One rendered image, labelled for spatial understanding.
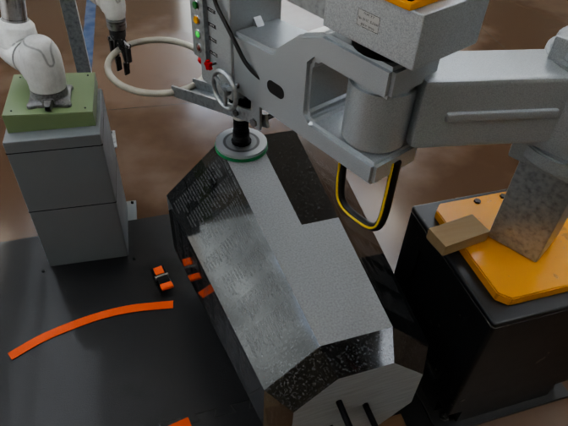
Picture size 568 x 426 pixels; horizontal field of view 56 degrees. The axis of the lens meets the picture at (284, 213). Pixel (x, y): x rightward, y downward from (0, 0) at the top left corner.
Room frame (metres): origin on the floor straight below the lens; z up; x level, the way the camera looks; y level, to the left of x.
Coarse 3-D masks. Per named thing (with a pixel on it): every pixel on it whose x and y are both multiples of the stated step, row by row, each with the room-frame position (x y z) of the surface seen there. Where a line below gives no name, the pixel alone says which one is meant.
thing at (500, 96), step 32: (448, 64) 1.35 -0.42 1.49; (480, 64) 1.36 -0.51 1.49; (512, 64) 1.37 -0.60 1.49; (544, 64) 1.38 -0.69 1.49; (416, 96) 1.28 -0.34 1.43; (448, 96) 1.26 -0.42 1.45; (480, 96) 1.27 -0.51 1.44; (512, 96) 1.29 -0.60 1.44; (544, 96) 1.30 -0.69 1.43; (416, 128) 1.25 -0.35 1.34; (448, 128) 1.26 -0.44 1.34; (480, 128) 1.28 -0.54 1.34; (512, 128) 1.30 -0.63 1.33; (544, 128) 1.31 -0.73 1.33
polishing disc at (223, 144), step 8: (232, 128) 1.90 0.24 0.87; (224, 136) 1.84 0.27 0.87; (256, 136) 1.85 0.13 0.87; (264, 136) 1.85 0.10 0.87; (216, 144) 1.78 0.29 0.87; (224, 144) 1.78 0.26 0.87; (256, 144) 1.80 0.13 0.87; (264, 144) 1.80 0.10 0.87; (224, 152) 1.73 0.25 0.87; (232, 152) 1.73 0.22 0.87; (240, 152) 1.73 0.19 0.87; (248, 152) 1.74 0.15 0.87; (256, 152) 1.74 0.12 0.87
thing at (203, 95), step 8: (200, 80) 2.12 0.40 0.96; (176, 88) 2.06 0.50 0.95; (200, 88) 2.12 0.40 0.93; (208, 88) 2.07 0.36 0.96; (176, 96) 2.06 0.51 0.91; (184, 96) 2.01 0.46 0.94; (192, 96) 1.96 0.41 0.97; (200, 96) 1.91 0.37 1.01; (208, 96) 1.88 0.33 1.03; (200, 104) 1.91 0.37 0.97; (208, 104) 1.87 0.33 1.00; (216, 104) 1.83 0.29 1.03; (224, 112) 1.79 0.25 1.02; (232, 112) 1.73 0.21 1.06; (240, 112) 1.71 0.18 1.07; (248, 112) 1.67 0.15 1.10; (248, 120) 1.67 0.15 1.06; (264, 120) 1.60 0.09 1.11
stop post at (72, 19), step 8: (64, 0) 2.89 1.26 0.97; (72, 0) 2.90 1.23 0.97; (64, 8) 2.88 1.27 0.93; (72, 8) 2.90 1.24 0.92; (64, 16) 2.88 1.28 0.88; (72, 16) 2.89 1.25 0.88; (72, 24) 2.89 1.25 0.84; (80, 24) 2.94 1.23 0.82; (72, 32) 2.89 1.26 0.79; (80, 32) 2.90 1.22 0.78; (72, 40) 2.88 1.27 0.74; (80, 40) 2.90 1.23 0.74; (72, 48) 2.88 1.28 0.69; (80, 48) 2.90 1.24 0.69; (80, 56) 2.89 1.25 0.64; (88, 56) 2.98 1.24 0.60; (80, 64) 2.89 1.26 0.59; (88, 64) 2.90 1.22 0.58; (80, 72) 2.89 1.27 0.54; (88, 72) 2.90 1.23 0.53; (112, 136) 2.98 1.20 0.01
